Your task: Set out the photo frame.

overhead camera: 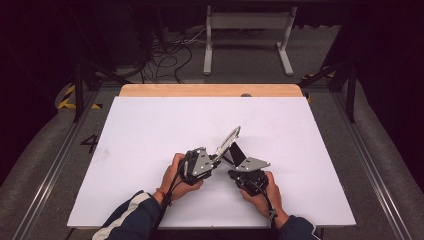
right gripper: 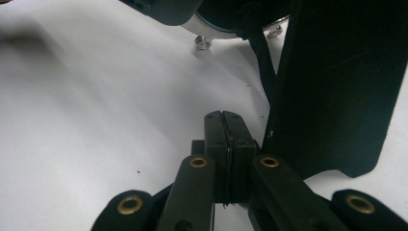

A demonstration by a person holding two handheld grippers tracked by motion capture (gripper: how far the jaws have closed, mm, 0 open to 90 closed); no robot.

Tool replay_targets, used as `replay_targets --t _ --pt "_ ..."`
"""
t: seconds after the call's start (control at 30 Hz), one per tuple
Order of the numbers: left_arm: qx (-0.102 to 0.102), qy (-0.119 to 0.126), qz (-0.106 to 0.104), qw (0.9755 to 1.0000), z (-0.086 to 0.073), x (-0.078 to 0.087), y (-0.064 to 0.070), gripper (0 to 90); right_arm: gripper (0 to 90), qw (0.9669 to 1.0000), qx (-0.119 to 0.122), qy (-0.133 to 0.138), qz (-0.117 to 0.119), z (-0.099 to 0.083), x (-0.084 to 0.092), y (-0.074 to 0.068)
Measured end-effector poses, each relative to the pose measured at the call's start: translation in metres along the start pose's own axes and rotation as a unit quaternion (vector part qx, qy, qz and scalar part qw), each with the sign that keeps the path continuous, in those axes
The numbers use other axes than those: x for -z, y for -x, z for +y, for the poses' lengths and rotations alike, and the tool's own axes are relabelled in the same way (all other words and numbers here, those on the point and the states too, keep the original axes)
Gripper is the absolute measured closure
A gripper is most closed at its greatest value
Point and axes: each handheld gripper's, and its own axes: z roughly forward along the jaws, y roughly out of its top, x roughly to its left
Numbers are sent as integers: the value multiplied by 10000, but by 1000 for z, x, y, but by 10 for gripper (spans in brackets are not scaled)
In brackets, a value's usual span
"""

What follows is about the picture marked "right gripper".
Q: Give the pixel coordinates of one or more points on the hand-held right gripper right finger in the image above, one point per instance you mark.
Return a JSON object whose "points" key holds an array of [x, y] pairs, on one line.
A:
{"points": [[242, 154]]}

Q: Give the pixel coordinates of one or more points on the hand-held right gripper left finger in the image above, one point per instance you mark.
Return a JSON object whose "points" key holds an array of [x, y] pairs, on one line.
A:
{"points": [[215, 154]]}

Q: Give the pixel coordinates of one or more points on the white board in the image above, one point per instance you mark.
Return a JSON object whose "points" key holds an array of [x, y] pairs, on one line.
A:
{"points": [[96, 106]]}

